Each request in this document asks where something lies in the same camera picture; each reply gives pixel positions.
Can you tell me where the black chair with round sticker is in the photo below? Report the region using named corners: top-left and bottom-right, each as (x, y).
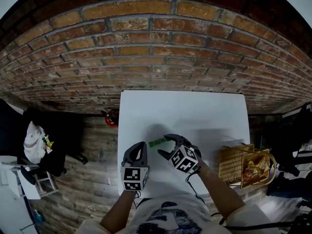
top-left (248, 101), bottom-right (312, 177)

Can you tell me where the green candy stick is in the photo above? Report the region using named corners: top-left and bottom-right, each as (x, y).
top-left (148, 138), bottom-right (169, 148)

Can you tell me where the thick black cable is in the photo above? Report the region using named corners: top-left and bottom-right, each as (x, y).
top-left (219, 212), bottom-right (312, 231)

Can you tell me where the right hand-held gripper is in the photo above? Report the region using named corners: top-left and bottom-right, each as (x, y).
top-left (157, 133), bottom-right (203, 175)

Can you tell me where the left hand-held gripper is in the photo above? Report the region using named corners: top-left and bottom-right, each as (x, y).
top-left (120, 142), bottom-right (151, 192)

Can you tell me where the person's left forearm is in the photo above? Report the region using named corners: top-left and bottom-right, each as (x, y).
top-left (99, 190), bottom-right (137, 234)

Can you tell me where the orange red snack packet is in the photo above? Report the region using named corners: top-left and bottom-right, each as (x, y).
top-left (242, 161), bottom-right (259, 180)

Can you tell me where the black mesh office chair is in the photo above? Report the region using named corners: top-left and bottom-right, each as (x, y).
top-left (0, 98), bottom-right (88, 177)

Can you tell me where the white printed shirt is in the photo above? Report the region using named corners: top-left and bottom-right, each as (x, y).
top-left (81, 197), bottom-right (281, 234)

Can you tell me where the person's right forearm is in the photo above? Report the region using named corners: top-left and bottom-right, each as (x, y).
top-left (195, 159), bottom-right (246, 220)

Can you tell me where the red round container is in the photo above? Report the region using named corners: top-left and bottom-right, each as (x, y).
top-left (101, 108), bottom-right (120, 127)

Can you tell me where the yellow snack packet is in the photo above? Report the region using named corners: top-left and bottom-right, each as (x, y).
top-left (255, 155), bottom-right (270, 173)

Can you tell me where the white cloth bag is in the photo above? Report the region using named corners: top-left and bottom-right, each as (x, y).
top-left (23, 120), bottom-right (47, 164)

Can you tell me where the yellow green toy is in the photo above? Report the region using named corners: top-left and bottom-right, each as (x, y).
top-left (42, 135), bottom-right (55, 153)

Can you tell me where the two-tier wicker basket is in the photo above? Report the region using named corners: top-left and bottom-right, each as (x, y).
top-left (218, 142), bottom-right (277, 189)

